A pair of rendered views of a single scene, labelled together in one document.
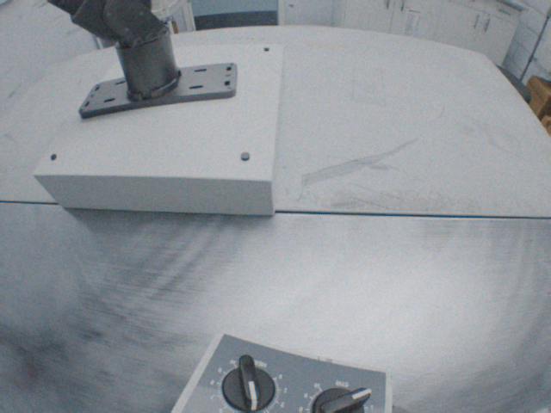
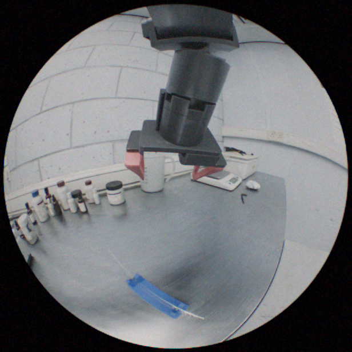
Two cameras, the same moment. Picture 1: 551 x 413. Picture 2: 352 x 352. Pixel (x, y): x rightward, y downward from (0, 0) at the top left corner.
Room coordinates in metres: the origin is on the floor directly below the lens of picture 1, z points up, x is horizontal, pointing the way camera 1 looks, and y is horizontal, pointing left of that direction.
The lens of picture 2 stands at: (0.09, 0.41, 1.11)
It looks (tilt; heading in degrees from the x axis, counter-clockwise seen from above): 17 degrees down; 134
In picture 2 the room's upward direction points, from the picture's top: straight up
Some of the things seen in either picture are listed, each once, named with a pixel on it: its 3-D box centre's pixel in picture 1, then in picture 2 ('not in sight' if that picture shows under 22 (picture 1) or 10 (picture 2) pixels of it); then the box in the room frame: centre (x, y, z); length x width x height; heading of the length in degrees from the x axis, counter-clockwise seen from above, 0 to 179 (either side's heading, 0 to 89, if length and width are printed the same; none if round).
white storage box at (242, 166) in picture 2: not in sight; (236, 162); (-0.14, 1.31, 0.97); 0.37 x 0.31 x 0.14; 82
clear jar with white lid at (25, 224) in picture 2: not in sight; (27, 229); (-0.23, 0.10, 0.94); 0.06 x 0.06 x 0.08
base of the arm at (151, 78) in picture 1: (148, 63); not in sight; (0.30, 0.13, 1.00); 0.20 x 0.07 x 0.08; 91
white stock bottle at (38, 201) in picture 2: not in sight; (39, 205); (-0.36, 0.15, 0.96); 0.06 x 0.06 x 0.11
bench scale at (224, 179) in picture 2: not in sight; (217, 176); (-0.16, 1.00, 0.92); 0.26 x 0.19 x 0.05; 178
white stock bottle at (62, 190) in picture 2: not in sight; (63, 194); (-0.40, 0.28, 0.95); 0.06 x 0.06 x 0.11
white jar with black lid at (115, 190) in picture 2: not in sight; (115, 192); (-0.32, 0.51, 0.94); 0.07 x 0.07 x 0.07
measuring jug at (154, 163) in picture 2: not in sight; (154, 172); (-0.32, 0.70, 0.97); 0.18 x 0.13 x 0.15; 37
